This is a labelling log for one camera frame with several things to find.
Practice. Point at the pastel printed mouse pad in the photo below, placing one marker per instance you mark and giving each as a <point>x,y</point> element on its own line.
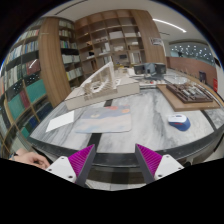
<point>110,119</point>

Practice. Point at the white paper sheet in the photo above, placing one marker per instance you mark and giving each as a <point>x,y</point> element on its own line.
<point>60,121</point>

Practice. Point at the brown wooden architectural model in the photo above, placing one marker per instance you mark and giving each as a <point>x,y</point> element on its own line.
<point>187,97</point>

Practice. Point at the person's bare hand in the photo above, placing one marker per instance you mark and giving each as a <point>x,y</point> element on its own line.
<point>30,158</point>

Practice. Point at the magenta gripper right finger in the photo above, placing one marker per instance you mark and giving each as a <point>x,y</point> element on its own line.
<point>155,166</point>

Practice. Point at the blue and white computer mouse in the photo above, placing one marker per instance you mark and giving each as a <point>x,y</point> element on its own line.
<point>179,121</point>

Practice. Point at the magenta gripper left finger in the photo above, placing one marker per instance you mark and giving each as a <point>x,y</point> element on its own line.
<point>76,167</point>

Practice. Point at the wooden bookshelf wall unit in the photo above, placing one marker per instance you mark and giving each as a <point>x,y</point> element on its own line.
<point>124,36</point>

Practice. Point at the white architectural model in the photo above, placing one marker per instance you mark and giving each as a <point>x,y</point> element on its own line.
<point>105,84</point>

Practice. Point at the bookshelf with coloured books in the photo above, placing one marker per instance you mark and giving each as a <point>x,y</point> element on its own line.
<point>41,69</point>

